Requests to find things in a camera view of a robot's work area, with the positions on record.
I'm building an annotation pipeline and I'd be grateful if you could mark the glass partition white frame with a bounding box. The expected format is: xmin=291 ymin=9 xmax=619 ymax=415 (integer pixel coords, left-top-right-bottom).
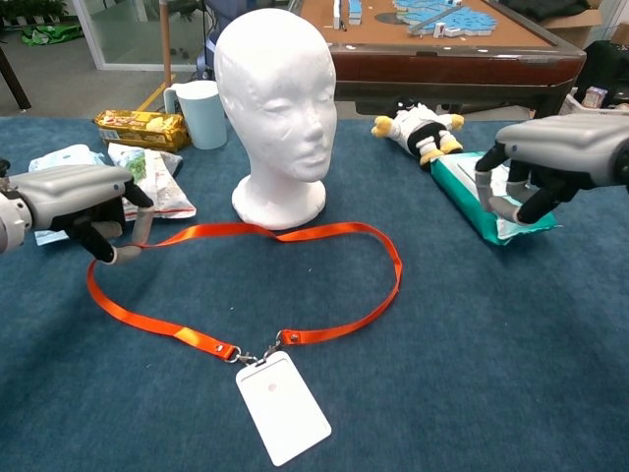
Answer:
xmin=73 ymin=0 xmax=210 ymax=73

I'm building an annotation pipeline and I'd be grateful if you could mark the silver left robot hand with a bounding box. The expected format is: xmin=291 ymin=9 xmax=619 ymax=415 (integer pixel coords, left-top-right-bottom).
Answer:
xmin=9 ymin=163 xmax=156 ymax=266

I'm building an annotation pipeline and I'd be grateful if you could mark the green bag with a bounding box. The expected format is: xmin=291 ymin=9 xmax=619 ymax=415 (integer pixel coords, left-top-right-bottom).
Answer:
xmin=20 ymin=23 xmax=84 ymax=48

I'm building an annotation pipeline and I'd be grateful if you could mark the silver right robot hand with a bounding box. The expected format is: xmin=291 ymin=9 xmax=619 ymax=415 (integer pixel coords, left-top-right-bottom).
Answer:
xmin=474 ymin=113 xmax=629 ymax=226

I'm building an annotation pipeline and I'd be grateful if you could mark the blue mahjong tile pile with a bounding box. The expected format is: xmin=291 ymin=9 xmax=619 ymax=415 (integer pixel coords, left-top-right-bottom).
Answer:
xmin=375 ymin=0 xmax=500 ymax=39

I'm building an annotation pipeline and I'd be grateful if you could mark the orange lanyard with metal clips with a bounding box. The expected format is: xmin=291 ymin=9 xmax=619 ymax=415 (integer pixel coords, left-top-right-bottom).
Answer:
xmin=86 ymin=221 xmax=404 ymax=366

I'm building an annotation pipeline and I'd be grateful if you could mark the black cloth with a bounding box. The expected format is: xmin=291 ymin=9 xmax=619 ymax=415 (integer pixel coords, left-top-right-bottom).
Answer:
xmin=500 ymin=0 xmax=591 ymax=22

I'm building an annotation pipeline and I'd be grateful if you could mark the dark wooden table leg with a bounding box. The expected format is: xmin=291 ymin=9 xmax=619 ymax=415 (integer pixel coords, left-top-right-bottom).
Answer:
xmin=0 ymin=43 xmax=33 ymax=112

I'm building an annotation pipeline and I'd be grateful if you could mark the blue carpet table cover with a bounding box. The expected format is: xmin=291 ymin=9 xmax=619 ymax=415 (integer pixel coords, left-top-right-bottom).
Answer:
xmin=0 ymin=116 xmax=629 ymax=472

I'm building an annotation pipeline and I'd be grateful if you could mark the white foam mannequin head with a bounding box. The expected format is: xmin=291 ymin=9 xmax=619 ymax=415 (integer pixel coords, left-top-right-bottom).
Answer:
xmin=213 ymin=7 xmax=338 ymax=231

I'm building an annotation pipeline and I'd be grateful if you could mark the white ID card holder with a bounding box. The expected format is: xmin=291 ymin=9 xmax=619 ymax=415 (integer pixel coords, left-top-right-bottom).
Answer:
xmin=234 ymin=349 xmax=333 ymax=467

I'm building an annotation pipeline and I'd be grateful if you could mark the light blue wet wipes pack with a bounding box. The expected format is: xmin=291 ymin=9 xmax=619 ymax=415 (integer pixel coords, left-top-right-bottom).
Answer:
xmin=28 ymin=144 xmax=108 ymax=247

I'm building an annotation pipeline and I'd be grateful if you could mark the green wet wipes pack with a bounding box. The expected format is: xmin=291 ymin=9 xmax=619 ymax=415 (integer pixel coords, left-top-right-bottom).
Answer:
xmin=429 ymin=150 xmax=561 ymax=247

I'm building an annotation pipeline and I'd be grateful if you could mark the black and white plush toy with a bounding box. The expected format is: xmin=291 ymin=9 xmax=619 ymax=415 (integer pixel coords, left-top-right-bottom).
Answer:
xmin=371 ymin=96 xmax=466 ymax=171

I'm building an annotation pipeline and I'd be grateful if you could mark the white basket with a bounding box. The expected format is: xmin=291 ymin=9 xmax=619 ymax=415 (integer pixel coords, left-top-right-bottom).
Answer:
xmin=557 ymin=87 xmax=629 ymax=120

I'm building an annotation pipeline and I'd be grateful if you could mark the wooden pole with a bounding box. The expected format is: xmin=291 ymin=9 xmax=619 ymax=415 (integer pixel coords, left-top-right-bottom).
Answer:
xmin=160 ymin=0 xmax=174 ymax=89

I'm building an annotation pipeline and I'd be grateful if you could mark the cardboard box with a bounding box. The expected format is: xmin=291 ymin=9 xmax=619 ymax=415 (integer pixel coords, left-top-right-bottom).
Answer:
xmin=535 ymin=8 xmax=629 ymax=49

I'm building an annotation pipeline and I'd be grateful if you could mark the white snack bag red seal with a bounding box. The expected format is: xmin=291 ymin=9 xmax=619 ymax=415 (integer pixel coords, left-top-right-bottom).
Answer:
xmin=106 ymin=142 xmax=198 ymax=221

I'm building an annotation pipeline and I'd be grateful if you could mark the brown mahjong table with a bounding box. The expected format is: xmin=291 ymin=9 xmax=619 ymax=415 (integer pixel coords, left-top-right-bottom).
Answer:
xmin=298 ymin=0 xmax=588 ymax=121

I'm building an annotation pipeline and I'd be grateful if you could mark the black bag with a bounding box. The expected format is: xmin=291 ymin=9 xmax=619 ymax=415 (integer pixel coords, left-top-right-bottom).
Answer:
xmin=572 ymin=40 xmax=629 ymax=109

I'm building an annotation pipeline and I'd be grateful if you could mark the gold biscuit packet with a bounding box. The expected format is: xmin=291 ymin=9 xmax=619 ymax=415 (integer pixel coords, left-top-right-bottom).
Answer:
xmin=93 ymin=109 xmax=192 ymax=153

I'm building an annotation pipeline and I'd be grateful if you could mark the pale blue mug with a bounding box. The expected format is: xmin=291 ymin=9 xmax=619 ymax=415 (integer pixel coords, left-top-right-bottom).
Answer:
xmin=163 ymin=80 xmax=230 ymax=150

